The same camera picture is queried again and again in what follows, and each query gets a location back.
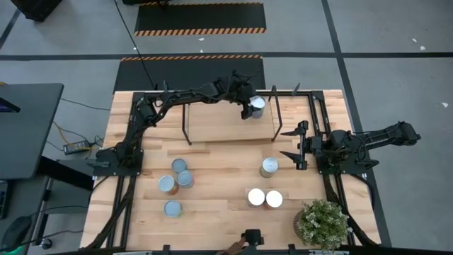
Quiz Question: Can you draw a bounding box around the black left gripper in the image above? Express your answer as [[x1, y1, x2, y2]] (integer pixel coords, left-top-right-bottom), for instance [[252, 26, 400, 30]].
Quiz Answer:
[[226, 79, 265, 120]]

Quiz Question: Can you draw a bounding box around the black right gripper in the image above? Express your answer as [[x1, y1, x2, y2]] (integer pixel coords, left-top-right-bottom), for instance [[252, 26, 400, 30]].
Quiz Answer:
[[279, 120, 323, 170]]

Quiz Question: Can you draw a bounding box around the grey-purple sided tin can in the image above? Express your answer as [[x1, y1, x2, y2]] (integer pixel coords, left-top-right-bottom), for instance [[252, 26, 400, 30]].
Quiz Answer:
[[248, 95, 267, 120]]

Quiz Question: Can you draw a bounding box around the oranges label can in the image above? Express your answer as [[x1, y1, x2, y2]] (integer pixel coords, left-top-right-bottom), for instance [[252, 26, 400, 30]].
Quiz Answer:
[[258, 157, 280, 179]]

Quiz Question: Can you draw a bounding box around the peaches label can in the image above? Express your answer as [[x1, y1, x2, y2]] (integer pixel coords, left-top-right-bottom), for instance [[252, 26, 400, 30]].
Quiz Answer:
[[263, 190, 284, 210]]

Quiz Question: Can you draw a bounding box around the white corn label can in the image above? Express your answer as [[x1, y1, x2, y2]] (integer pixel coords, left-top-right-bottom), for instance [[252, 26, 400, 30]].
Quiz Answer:
[[246, 188, 266, 208]]

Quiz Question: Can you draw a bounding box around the chicken soup can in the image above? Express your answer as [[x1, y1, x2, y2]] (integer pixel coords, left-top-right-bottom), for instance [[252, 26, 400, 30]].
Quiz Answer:
[[171, 158, 188, 174]]

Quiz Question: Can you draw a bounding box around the teal label tin can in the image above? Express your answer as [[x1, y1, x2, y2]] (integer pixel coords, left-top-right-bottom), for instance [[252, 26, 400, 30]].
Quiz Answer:
[[176, 169, 195, 189]]

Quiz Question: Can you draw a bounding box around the wooden shelf with black legs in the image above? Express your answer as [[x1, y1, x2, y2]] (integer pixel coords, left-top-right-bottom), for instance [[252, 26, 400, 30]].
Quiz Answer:
[[181, 84, 284, 146]]

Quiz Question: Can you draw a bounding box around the black hazard-striped floor mat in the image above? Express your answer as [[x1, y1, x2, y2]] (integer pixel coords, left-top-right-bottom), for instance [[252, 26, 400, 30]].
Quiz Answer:
[[113, 54, 266, 95], [133, 1, 267, 38]]

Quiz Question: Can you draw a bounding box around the potted green plant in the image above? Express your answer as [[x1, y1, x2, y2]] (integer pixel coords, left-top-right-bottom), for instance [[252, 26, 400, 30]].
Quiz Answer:
[[292, 199, 353, 252]]

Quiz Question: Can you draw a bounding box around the orange-brown sided tin can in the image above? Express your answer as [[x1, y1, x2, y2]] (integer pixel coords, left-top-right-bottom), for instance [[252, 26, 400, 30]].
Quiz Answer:
[[157, 174, 179, 196]]

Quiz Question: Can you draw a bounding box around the person's hand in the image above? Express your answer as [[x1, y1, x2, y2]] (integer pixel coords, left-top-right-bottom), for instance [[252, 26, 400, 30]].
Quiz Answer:
[[216, 239, 247, 255]]

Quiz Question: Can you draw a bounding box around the blue-grey sided tin can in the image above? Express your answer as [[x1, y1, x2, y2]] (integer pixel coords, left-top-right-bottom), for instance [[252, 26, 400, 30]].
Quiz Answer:
[[163, 200, 183, 218]]

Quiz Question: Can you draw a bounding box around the black power adapter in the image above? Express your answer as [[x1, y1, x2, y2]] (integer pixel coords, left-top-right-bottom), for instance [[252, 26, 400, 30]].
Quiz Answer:
[[62, 140, 91, 156]]

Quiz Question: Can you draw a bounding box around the black desk support beam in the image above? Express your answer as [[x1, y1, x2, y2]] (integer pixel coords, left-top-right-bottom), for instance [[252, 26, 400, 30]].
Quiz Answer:
[[37, 155, 95, 191]]

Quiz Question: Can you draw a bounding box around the black desk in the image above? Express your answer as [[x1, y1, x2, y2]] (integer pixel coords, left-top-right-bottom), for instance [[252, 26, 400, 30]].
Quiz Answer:
[[0, 83, 64, 181]]

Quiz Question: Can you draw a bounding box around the black box on floor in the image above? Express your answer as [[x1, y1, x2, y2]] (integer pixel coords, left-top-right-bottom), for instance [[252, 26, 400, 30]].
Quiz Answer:
[[9, 0, 64, 23]]

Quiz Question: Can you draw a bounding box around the dark monitor on desk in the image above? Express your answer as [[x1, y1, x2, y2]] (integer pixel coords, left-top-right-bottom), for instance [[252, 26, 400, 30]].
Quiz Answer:
[[0, 97, 21, 114]]

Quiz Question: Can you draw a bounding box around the grey side desk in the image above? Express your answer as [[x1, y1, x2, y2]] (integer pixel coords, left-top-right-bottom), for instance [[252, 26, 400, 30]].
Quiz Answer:
[[0, 175, 54, 255]]

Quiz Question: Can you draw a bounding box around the dark keyboard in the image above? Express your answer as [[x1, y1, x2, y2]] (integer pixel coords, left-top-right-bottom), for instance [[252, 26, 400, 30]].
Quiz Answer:
[[0, 179, 11, 220]]

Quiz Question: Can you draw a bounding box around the black computer mouse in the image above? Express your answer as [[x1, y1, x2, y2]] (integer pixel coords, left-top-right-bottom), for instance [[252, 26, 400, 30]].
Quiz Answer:
[[1, 215, 33, 249]]

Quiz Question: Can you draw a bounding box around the black aluminium table frame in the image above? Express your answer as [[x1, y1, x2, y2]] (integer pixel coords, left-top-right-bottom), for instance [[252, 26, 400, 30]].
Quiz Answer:
[[84, 90, 382, 255]]

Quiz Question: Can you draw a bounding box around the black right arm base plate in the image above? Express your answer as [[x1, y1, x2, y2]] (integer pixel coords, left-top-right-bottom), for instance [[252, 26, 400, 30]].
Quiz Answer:
[[316, 147, 379, 175]]

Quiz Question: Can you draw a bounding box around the long black floor cable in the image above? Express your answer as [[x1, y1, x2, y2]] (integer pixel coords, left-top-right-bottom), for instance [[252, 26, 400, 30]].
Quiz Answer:
[[113, 0, 159, 90]]

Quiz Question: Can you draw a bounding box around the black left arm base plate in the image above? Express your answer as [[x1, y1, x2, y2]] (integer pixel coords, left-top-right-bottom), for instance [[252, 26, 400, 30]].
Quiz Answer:
[[92, 147, 144, 177]]

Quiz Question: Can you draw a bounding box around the thin black floor cable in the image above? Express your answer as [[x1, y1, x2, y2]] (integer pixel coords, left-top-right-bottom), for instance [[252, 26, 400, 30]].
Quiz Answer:
[[59, 98, 111, 112]]

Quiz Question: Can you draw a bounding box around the yellow floor cable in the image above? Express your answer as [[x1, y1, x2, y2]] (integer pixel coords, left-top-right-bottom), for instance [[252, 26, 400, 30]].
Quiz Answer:
[[52, 122, 77, 146]]

